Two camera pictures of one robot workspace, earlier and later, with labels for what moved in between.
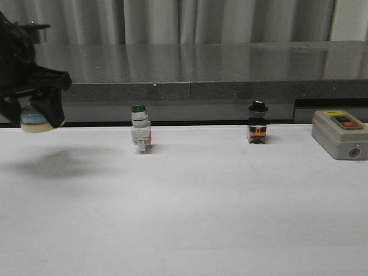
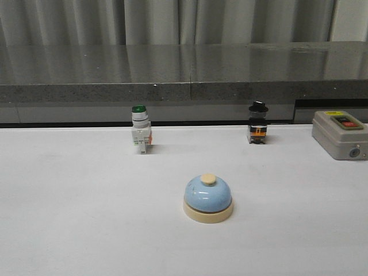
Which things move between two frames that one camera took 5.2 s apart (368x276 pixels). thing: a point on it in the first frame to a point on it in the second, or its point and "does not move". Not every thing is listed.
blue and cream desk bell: [31, 121] to [208, 199]
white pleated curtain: [145, 22] does not move
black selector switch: [257, 127] does not move
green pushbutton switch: [141, 130] does not move
